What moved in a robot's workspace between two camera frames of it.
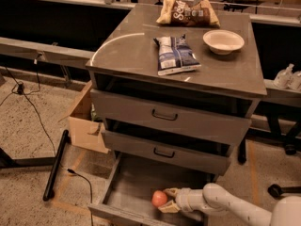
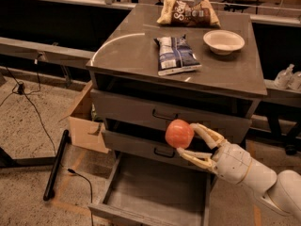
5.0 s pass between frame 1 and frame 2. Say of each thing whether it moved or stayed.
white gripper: moved
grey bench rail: stayed
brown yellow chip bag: stayed
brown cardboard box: stayed
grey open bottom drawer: stayed
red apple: moved
